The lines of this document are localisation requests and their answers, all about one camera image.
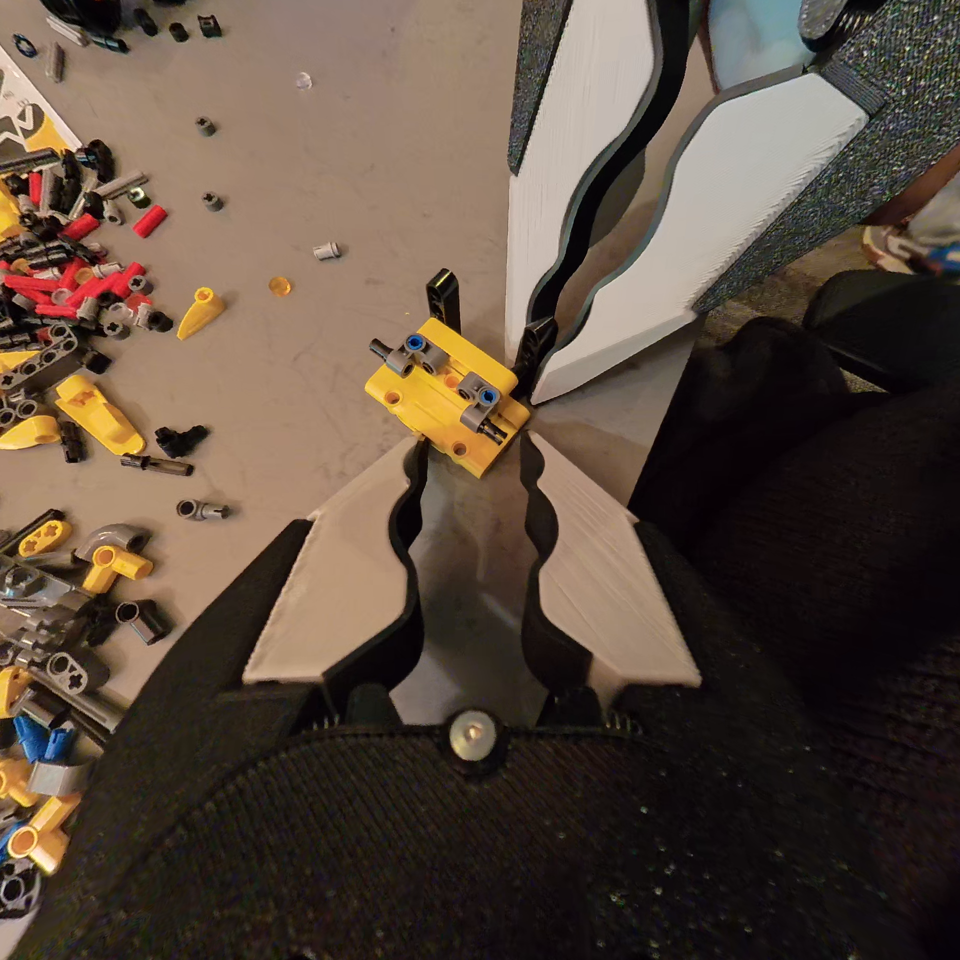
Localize yellow brick assembly grey connectors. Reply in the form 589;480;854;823
364;316;533;480

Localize yellow toy vehicle model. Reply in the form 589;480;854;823
39;0;123;33

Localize white red sneaker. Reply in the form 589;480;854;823
861;198;960;276

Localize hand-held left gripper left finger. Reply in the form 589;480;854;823
241;433;432;687

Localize pile of building brick pieces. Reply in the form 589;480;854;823
0;138;234;920

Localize person's right hand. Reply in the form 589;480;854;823
868;141;960;228

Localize black beam with pins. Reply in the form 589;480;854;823
425;267;463;335
513;316;561;400

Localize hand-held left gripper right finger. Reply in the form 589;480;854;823
517;431;704;710

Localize yellow grey sticker sheet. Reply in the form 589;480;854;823
0;45;84;179

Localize black chair seat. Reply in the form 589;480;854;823
802;268;960;393

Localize person's dark clothing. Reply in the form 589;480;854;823
628;315;960;960

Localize yellow cone tooth piece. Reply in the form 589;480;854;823
176;287;227;342

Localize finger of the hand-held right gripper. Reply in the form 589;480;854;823
531;66;873;406
504;0;691;361

